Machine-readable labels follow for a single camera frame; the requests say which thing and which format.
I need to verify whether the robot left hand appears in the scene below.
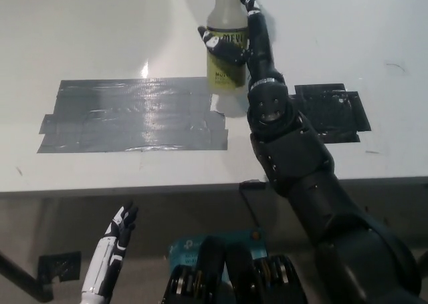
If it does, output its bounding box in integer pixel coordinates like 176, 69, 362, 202
81, 200, 140, 304

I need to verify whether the black cable under table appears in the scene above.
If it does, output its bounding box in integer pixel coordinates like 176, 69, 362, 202
239, 188, 262, 231

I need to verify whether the black floor tape mark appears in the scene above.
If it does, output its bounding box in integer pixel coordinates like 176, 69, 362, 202
37, 251, 82, 283

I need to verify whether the black ribbed robot torso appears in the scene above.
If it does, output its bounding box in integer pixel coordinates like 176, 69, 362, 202
163, 236, 308, 304

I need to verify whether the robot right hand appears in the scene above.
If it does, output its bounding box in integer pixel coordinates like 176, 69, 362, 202
197, 0, 287, 88

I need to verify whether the black tape square mark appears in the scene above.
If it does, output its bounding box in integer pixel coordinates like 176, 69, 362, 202
288, 83, 372, 144

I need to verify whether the spray bottle yellow-green label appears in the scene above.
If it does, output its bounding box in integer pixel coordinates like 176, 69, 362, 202
205, 0, 252, 97

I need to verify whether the grey duct tape patch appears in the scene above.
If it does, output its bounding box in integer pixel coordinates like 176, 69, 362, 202
36, 76, 229, 155

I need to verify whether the teal router box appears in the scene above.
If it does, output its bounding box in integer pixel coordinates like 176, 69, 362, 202
167, 229, 268, 285

